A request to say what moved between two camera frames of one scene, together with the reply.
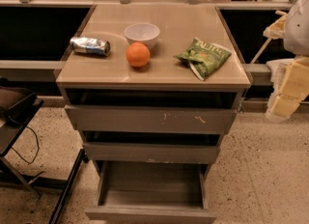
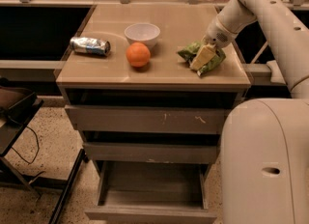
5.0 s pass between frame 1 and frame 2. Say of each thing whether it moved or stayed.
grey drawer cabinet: stayed
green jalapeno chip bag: moved
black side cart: stayed
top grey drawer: stayed
